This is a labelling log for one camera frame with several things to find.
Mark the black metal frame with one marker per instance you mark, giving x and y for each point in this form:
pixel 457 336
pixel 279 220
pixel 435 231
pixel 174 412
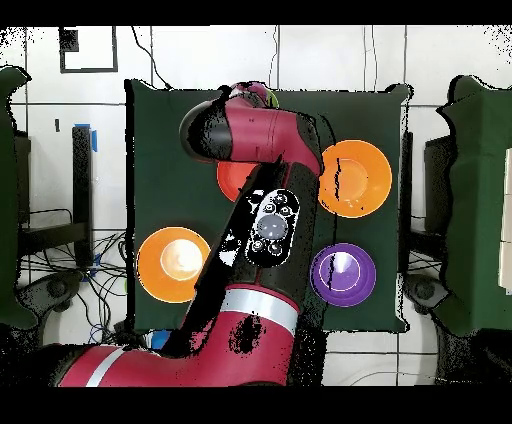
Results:
pixel 82 192

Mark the black office chair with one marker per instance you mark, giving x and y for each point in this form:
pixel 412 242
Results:
pixel 52 292
pixel 424 290

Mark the black metal post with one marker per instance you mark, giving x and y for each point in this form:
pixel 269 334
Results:
pixel 407 200

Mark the purple plastic bowl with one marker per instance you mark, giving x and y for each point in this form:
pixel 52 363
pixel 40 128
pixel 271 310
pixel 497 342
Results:
pixel 352 276

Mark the purple plastic cup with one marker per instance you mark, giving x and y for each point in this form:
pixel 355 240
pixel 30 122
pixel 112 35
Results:
pixel 260 92

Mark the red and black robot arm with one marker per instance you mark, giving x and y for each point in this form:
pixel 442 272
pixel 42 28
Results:
pixel 256 136

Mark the green plastic bowl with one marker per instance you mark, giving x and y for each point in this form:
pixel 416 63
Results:
pixel 274 99

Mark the red plastic bowl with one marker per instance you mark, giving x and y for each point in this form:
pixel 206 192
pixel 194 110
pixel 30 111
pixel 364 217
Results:
pixel 232 178

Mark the green cloth covered table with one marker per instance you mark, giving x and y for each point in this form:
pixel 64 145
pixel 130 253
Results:
pixel 8 280
pixel 480 200

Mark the dark green table cloth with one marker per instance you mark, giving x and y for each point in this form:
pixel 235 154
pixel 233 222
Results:
pixel 168 180

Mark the large orange plastic bowl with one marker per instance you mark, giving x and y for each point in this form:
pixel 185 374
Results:
pixel 360 178
pixel 164 280

